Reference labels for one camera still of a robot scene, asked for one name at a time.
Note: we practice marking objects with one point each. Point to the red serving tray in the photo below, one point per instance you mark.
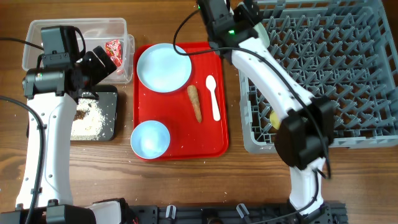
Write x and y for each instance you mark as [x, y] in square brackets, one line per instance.
[189, 138]

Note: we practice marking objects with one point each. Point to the black plastic tray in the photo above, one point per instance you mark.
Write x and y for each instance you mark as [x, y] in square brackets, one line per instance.
[109, 105]

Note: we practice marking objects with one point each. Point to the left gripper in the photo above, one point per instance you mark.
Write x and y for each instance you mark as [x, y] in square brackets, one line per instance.
[101, 71]

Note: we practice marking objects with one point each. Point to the grey dishwasher rack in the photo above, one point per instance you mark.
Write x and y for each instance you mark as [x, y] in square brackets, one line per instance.
[343, 50]

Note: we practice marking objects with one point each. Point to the brown food scrap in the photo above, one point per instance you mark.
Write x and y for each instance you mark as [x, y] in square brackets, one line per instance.
[80, 114]

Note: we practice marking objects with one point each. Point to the clear plastic bin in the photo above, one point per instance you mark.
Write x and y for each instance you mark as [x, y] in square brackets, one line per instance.
[96, 31]

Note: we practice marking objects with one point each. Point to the green bowl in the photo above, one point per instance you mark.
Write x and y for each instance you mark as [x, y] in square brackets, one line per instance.
[262, 33]

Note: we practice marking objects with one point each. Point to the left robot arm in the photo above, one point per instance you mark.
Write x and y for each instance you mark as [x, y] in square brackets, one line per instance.
[64, 69]

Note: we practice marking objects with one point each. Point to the orange carrot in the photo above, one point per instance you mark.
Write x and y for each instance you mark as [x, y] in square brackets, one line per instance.
[193, 96]

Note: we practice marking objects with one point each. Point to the white rice pile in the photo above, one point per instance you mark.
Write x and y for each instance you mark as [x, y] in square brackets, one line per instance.
[89, 128]

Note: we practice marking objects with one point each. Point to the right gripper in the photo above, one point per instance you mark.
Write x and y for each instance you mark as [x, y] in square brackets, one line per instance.
[250, 9]

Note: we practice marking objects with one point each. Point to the red snack wrapper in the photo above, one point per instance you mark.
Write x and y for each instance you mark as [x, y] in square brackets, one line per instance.
[113, 49]

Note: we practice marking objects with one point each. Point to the light blue plate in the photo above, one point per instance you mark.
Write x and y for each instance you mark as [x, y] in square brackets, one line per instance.
[161, 69]

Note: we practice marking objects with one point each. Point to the white plastic spoon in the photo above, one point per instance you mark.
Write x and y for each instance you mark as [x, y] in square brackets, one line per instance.
[211, 86]

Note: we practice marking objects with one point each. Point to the yellow plastic cup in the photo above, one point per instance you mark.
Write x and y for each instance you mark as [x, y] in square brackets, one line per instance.
[274, 120]

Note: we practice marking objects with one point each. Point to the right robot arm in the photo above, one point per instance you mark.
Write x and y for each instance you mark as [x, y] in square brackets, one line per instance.
[305, 121]

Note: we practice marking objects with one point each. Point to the light blue bowl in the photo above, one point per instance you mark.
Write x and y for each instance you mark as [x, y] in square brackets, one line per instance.
[150, 139]

